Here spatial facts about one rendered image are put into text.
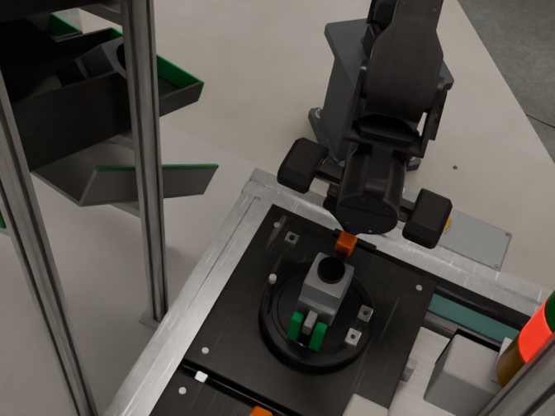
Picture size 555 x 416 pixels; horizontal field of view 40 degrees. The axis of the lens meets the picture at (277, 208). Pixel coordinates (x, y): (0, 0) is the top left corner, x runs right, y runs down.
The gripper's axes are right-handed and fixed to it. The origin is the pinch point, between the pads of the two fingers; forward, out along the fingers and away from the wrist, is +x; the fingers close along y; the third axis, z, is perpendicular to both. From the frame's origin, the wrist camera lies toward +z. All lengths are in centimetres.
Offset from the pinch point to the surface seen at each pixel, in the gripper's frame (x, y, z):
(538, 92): 111, -26, 152
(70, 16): 111, 124, 104
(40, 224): -22.8, 18.9, -27.8
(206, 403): 12.1, 6.8, -23.3
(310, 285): 0.9, 1.2, -10.1
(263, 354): 12.2, 3.5, -14.9
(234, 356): 12.2, 6.4, -16.7
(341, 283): 0.8, -1.8, -8.3
